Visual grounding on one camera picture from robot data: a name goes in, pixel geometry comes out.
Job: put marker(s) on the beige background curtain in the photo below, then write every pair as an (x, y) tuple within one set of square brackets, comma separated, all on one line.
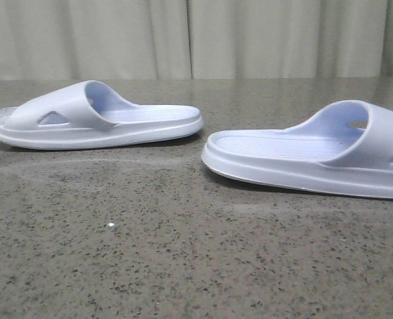
[(57, 40)]

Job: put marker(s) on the light blue slipper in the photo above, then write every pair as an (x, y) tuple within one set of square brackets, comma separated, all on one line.
[(90, 115), (346, 148)]

